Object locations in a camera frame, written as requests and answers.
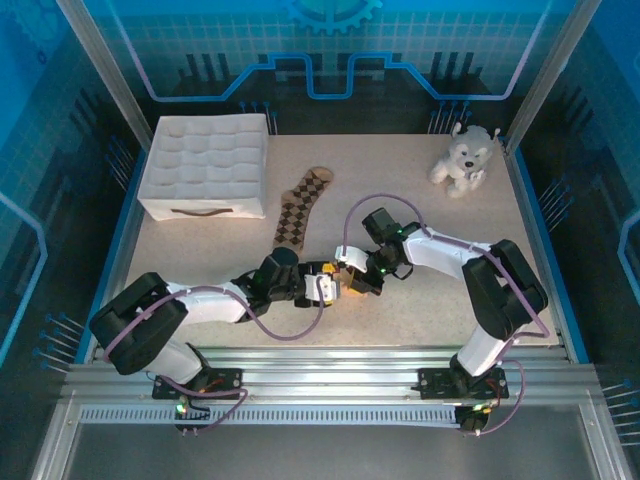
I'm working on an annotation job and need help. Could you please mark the brown argyle sock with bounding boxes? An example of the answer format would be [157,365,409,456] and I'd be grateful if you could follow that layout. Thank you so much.
[272,166,335,251]

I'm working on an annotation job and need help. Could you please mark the white fabric organizer box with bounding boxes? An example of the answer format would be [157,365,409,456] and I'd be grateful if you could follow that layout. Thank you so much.
[137,113,270,223]

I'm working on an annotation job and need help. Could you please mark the grey white plush husky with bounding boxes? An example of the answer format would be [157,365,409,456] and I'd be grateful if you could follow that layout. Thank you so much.
[428,121,503,200]

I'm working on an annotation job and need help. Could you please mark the small black controller board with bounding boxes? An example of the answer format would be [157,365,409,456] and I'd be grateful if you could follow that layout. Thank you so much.
[455,402,494,437]
[172,394,211,437]

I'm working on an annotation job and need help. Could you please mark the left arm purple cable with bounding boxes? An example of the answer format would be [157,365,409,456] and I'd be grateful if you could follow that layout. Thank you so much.
[102,277,326,437]

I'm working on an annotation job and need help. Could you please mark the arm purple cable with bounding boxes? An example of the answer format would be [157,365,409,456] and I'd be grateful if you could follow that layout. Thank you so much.
[102,277,326,437]
[342,193,551,439]

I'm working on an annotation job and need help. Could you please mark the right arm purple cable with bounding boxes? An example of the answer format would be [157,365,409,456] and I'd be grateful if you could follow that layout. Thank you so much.
[342,193,551,439]

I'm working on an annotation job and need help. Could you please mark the aluminium frame rail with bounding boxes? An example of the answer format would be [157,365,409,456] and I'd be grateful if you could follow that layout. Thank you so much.
[59,344,601,401]

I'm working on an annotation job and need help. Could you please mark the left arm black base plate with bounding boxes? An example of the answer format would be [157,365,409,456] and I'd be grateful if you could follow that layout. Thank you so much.
[151,367,245,401]

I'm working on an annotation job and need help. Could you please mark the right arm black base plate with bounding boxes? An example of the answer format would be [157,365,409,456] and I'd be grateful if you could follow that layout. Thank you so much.
[416,367,510,401]

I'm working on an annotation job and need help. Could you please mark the slotted grey cable duct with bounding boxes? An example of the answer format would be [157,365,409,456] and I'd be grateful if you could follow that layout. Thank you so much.
[78,404,464,427]

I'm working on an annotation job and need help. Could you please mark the aluminium frame post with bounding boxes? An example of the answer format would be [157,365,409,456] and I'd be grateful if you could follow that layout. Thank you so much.
[54,0,155,149]
[503,0,604,154]

